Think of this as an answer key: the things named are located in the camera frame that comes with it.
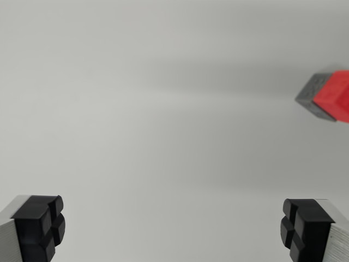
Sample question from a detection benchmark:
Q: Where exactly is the black-padded silver gripper left finger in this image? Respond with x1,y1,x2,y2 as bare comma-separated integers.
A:
0,194,67,262

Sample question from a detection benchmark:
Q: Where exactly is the black-padded silver gripper right finger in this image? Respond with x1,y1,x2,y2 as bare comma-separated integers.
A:
279,198,349,262

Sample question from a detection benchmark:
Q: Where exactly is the red embossed toy cube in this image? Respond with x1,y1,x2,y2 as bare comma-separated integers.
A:
312,70,349,123

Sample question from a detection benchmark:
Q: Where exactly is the grey embossed toy cube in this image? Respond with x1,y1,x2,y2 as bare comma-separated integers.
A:
294,73,336,121

